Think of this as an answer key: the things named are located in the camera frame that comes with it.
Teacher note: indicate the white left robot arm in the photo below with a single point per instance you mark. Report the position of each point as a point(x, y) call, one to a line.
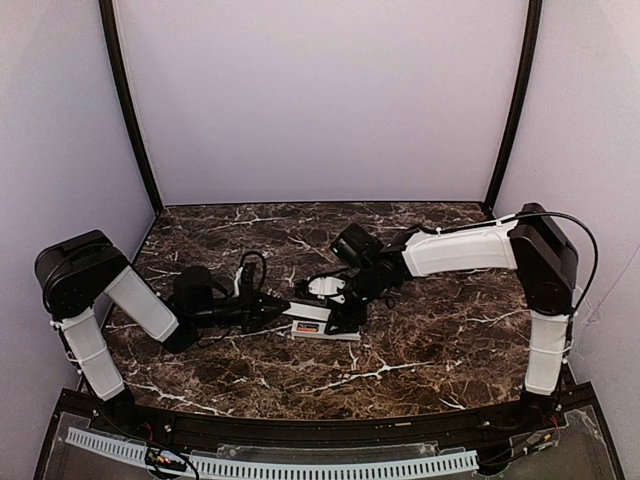
point(74, 273)

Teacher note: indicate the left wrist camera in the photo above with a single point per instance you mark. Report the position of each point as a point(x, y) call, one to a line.
point(250, 276)

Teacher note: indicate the right black frame post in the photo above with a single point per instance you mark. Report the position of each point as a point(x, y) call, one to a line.
point(526, 58)

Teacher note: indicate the white remote battery cover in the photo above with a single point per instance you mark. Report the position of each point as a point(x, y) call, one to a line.
point(309, 312)

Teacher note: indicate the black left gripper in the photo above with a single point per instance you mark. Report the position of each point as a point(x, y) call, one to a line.
point(250, 310)

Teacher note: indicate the left black frame post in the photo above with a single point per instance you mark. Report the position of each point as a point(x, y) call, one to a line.
point(125, 98)

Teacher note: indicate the black front table rail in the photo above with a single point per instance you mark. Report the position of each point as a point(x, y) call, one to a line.
point(475, 428)

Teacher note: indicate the black frame post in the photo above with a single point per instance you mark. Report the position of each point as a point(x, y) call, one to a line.
point(125, 98)
point(526, 58)

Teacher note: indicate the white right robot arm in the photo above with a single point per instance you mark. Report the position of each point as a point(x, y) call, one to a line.
point(529, 243)

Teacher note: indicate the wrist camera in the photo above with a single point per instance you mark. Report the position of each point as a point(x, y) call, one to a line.
point(250, 276)
point(323, 287)

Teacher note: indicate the grey slotted cable duct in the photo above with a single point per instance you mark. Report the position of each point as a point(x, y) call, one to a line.
point(412, 461)

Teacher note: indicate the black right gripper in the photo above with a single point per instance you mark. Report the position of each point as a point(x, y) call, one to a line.
point(347, 310)

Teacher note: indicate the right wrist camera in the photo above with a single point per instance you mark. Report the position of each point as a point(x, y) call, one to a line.
point(323, 287)

